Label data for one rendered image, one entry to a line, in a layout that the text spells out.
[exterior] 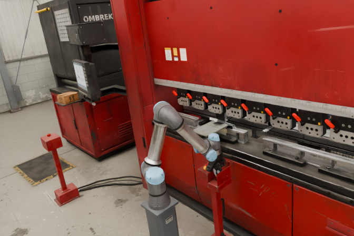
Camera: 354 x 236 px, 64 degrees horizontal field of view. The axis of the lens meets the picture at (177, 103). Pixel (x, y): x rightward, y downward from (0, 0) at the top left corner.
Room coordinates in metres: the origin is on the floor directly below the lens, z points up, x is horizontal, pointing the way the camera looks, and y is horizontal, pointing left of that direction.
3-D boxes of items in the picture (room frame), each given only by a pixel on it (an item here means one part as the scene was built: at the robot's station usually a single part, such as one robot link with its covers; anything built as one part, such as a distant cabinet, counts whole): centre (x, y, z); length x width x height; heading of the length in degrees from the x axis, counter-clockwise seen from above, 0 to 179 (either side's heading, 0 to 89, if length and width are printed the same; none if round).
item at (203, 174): (1.90, -0.21, 0.75); 0.20 x 0.16 x 0.18; 40
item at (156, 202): (1.58, 0.19, 0.82); 0.15 x 0.15 x 0.10
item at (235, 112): (2.13, -0.47, 1.18); 0.15 x 0.09 x 0.17; 39
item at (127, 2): (3.14, 0.12, 1.15); 0.85 x 0.25 x 2.30; 129
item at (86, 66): (2.85, 0.87, 1.42); 0.45 x 0.12 x 0.36; 31
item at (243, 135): (2.23, -0.39, 0.92); 0.39 x 0.06 x 0.10; 39
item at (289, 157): (1.76, -0.69, 0.89); 0.30 x 0.05 x 0.03; 39
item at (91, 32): (2.94, 0.82, 1.53); 0.51 x 0.25 x 0.85; 31
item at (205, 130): (2.18, -0.24, 1.00); 0.26 x 0.18 x 0.01; 129
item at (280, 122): (1.82, -0.72, 1.18); 0.15 x 0.09 x 0.17; 39
